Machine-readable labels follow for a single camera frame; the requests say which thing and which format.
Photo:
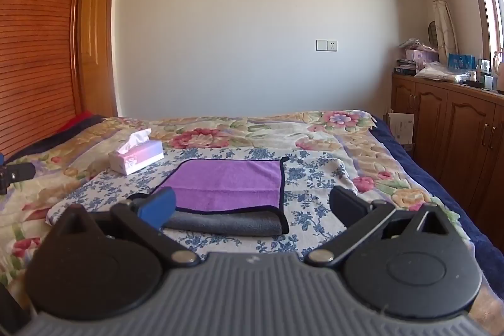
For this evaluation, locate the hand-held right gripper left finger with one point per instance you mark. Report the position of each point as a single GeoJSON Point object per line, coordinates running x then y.
{"type": "Point", "coordinates": [159, 208]}

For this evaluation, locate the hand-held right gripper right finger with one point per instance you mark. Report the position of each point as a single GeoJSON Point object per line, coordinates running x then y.
{"type": "Point", "coordinates": [346, 204]}

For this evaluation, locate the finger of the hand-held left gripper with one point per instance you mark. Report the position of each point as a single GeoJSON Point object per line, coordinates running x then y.
{"type": "Point", "coordinates": [17, 171]}

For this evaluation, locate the grey towel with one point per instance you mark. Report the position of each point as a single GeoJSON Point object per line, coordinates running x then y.
{"type": "Point", "coordinates": [228, 224]}

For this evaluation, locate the purple towel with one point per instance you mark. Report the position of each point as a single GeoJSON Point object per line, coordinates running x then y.
{"type": "Point", "coordinates": [228, 182]}

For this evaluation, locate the dark cloth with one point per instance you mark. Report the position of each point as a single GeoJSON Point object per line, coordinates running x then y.
{"type": "Point", "coordinates": [47, 141]}

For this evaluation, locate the blue floral white cloth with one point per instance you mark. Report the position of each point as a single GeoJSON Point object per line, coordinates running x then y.
{"type": "Point", "coordinates": [315, 170]}

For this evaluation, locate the pink white tissue box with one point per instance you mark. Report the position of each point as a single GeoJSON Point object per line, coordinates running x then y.
{"type": "Point", "coordinates": [138, 159]}

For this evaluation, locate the red cloth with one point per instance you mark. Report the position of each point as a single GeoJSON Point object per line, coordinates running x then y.
{"type": "Point", "coordinates": [76, 121]}

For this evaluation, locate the white paper bag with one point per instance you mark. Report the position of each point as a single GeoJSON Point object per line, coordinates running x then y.
{"type": "Point", "coordinates": [401, 127]}

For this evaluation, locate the dark blue blanket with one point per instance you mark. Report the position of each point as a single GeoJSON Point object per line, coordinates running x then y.
{"type": "Point", "coordinates": [453, 202]}

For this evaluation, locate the floral bedspread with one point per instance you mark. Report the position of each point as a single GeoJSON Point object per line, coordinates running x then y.
{"type": "Point", "coordinates": [244, 131]}

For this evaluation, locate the wooden slatted wardrobe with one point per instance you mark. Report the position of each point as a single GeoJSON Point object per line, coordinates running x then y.
{"type": "Point", "coordinates": [35, 44]}

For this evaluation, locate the wooden cabinet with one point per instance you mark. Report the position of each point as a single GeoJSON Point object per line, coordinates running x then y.
{"type": "Point", "coordinates": [464, 139]}

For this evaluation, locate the stack of books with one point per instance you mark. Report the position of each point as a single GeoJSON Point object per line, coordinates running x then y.
{"type": "Point", "coordinates": [404, 68]}

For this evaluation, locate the wooden door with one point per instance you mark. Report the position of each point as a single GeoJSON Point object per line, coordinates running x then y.
{"type": "Point", "coordinates": [96, 44]}

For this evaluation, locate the clear plastic bag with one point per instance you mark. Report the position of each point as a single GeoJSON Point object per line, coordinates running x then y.
{"type": "Point", "coordinates": [437, 71]}

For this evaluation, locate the blue box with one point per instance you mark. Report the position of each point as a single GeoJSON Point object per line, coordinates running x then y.
{"type": "Point", "coordinates": [461, 62]}

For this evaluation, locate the woven hand fan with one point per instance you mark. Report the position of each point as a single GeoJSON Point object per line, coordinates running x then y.
{"type": "Point", "coordinates": [432, 32]}

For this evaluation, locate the white wall switch socket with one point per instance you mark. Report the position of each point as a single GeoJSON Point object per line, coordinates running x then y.
{"type": "Point", "coordinates": [326, 45]}

